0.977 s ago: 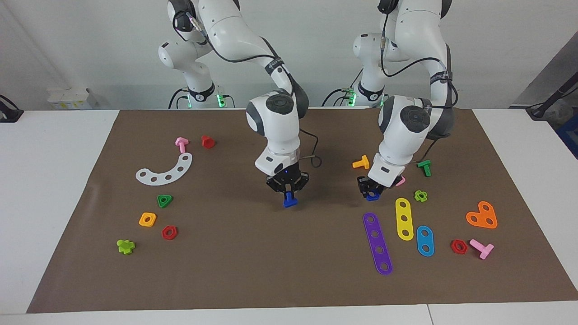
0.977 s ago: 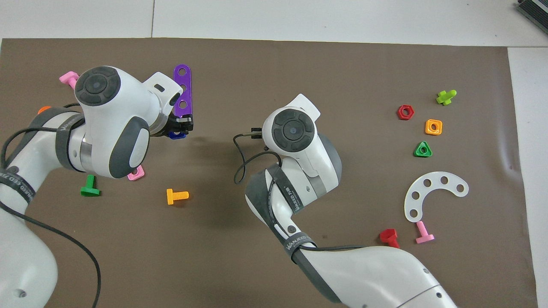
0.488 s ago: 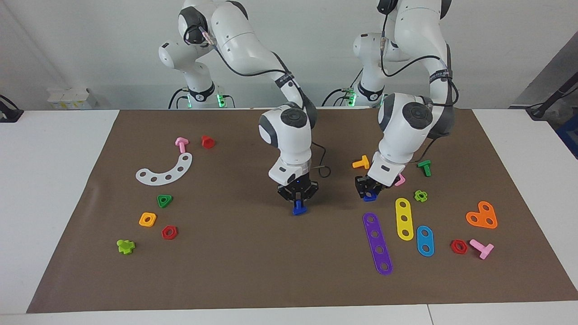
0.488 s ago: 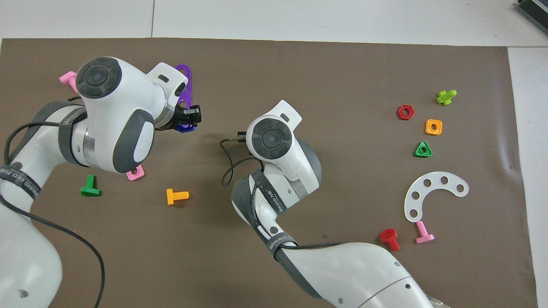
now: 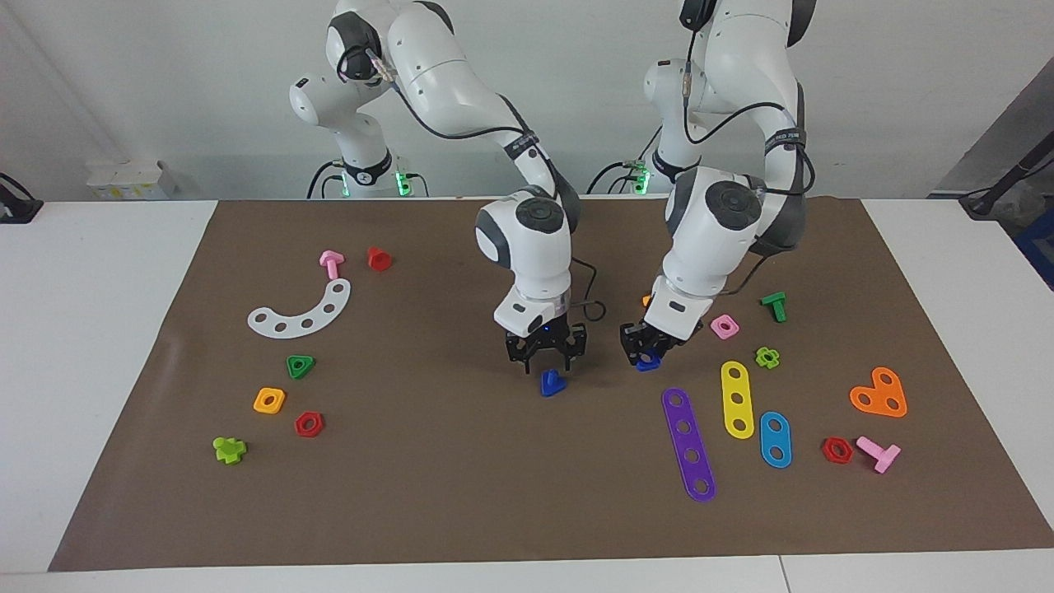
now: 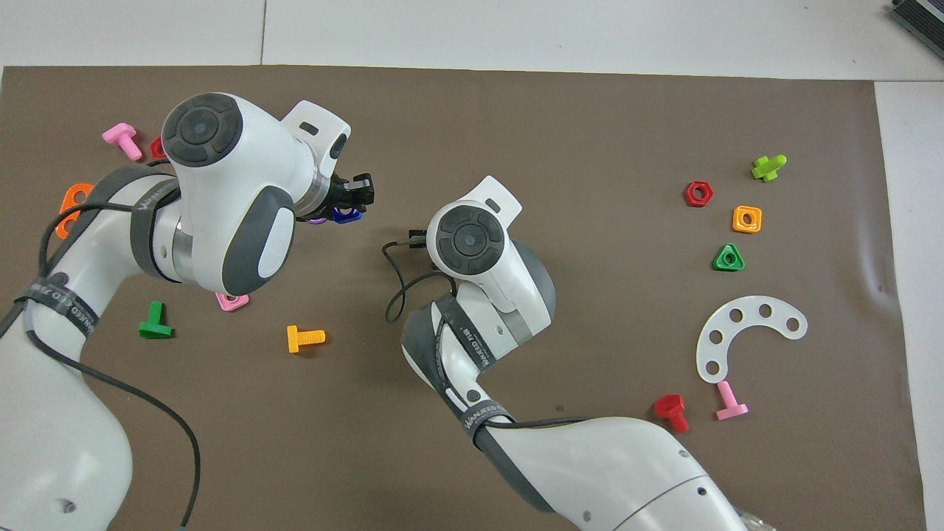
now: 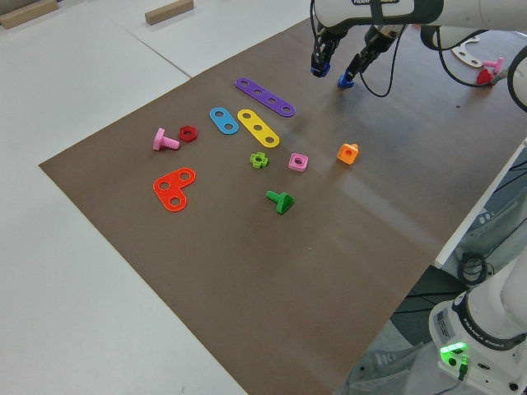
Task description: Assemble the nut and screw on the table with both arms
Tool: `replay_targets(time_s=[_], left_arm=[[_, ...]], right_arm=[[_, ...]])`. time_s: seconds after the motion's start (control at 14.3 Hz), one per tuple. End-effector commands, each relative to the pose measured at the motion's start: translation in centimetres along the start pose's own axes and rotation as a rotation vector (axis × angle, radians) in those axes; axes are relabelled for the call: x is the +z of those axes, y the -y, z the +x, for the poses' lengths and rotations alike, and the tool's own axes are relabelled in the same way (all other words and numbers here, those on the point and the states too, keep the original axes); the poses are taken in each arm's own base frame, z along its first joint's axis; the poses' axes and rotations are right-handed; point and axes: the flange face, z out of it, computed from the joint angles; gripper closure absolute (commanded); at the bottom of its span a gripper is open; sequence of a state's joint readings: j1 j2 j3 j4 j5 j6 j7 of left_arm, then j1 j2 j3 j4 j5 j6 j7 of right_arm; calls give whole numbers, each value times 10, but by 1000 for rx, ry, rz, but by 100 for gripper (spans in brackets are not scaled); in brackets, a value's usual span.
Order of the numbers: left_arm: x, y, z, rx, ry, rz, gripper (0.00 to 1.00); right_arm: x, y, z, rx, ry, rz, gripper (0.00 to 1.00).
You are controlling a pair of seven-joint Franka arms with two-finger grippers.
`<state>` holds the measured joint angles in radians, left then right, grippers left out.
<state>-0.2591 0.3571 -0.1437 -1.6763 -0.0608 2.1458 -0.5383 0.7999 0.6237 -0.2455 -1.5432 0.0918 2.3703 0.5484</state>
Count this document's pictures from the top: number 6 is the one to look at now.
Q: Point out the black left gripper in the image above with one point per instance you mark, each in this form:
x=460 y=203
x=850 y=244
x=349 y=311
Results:
x=338 y=195

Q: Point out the blue square plastic nut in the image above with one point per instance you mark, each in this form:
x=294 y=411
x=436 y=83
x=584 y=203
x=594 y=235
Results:
x=346 y=215

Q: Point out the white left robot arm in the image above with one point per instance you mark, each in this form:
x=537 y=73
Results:
x=236 y=184

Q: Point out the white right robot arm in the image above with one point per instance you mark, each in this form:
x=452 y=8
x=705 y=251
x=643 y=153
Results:
x=627 y=472

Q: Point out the orange plastic screw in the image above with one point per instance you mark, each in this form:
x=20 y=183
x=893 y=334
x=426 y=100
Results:
x=304 y=338

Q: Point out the pink square plastic nut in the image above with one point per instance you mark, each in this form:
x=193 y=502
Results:
x=232 y=302

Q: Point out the red hexagonal plastic nut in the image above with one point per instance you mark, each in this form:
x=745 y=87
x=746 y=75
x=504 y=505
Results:
x=156 y=149
x=689 y=194

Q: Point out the pink plastic screw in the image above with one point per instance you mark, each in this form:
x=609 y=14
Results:
x=730 y=404
x=125 y=140

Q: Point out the green plastic screw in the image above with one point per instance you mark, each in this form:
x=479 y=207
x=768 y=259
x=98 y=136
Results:
x=155 y=324

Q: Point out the green triangular plastic nut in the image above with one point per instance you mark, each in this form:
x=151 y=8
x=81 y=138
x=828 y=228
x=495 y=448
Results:
x=720 y=259

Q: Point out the red hex-head plastic screw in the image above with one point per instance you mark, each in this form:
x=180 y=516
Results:
x=672 y=413

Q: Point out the orange square plastic nut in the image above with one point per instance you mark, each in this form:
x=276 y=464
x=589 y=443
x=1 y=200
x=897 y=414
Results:
x=737 y=219

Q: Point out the lime cross-head plastic screw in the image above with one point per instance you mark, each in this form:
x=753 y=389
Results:
x=767 y=168

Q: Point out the brown table mat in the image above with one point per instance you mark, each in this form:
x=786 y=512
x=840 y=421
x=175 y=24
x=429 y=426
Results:
x=627 y=133

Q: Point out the orange two-hole plastic strip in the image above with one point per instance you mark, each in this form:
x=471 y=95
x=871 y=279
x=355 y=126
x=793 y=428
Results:
x=70 y=199

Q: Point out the white curved five-hole strip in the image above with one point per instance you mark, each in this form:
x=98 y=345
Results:
x=748 y=304

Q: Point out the black ribbed electronic device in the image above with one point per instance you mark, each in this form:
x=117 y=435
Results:
x=922 y=15

